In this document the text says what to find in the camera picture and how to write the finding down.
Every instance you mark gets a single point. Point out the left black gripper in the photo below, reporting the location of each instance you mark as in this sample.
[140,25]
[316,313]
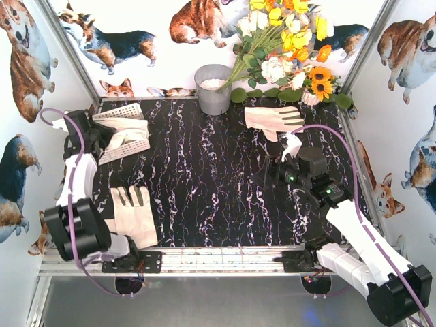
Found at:
[100,135]

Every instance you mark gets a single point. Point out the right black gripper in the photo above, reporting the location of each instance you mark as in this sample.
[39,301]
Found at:
[271,172]

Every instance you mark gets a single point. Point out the white glove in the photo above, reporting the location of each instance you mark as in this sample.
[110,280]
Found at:
[273,120]
[126,130]
[133,215]

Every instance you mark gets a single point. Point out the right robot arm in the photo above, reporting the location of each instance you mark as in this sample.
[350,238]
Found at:
[393,288]

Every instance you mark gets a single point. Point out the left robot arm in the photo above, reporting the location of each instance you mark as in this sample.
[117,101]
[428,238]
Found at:
[77,228]

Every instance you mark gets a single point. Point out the white perforated storage basket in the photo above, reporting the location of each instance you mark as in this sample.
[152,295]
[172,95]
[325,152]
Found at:
[132,111]

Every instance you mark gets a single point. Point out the green moss stone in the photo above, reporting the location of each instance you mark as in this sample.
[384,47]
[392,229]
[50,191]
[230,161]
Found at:
[238,95]
[343,101]

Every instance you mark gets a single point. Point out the grey metal bucket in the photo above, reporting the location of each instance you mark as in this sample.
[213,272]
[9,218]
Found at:
[213,92]

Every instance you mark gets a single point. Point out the green moss stone right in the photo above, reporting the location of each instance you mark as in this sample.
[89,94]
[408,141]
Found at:
[343,101]

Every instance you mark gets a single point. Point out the small sunflower pot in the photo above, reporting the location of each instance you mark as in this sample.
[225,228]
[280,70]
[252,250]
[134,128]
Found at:
[320,85]

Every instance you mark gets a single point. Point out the artificial flower bouquet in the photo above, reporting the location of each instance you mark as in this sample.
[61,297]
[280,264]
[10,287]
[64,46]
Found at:
[276,40]

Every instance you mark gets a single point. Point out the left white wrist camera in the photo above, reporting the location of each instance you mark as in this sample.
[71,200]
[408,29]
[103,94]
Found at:
[60,124]

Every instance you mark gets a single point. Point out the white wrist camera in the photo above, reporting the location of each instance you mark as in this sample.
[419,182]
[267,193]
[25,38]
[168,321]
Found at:
[292,146]
[60,124]

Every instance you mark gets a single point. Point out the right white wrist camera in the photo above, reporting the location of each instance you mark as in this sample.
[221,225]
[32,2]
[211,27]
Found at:
[292,146]

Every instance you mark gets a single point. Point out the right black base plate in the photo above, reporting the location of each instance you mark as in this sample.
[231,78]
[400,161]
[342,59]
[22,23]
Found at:
[301,262]

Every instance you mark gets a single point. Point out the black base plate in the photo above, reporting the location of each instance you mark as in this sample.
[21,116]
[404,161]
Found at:
[144,261]
[301,262]

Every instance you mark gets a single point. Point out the aluminium front rail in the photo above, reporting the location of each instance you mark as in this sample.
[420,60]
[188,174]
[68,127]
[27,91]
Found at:
[220,261]

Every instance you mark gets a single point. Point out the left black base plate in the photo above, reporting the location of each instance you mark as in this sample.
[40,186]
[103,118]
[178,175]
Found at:
[144,261]

